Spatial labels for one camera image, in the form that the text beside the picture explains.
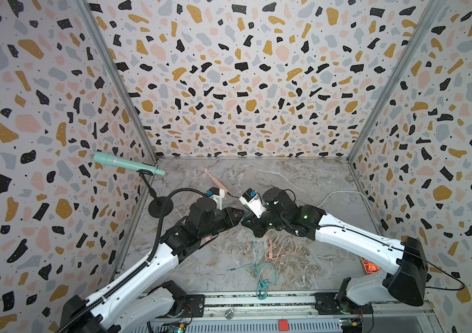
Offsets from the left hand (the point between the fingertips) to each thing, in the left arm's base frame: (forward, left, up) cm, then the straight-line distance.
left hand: (249, 213), depth 72 cm
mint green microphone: (+16, +49, +12) cm, 53 cm away
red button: (-30, -11, -25) cm, 41 cm away
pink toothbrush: (+32, +16, -23) cm, 42 cm away
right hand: (-2, +2, -3) cm, 4 cm away
